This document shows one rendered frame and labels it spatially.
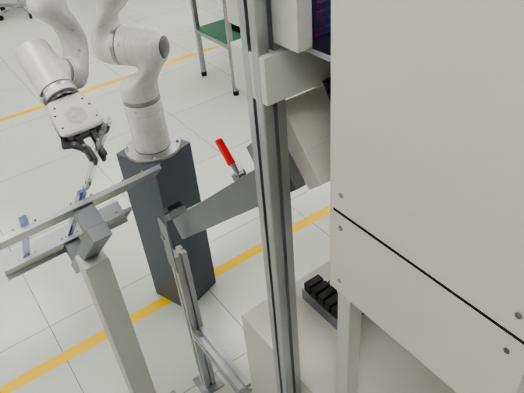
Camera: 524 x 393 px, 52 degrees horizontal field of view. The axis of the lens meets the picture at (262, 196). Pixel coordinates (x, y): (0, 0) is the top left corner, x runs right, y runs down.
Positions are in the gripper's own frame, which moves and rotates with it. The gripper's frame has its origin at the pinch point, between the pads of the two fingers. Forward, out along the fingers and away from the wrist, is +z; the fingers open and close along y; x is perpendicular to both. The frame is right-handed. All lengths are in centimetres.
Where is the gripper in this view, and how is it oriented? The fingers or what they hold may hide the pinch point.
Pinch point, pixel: (96, 153)
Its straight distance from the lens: 129.0
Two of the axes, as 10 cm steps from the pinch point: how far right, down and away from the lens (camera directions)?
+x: -2.9, 4.0, 8.7
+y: 7.8, -4.3, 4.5
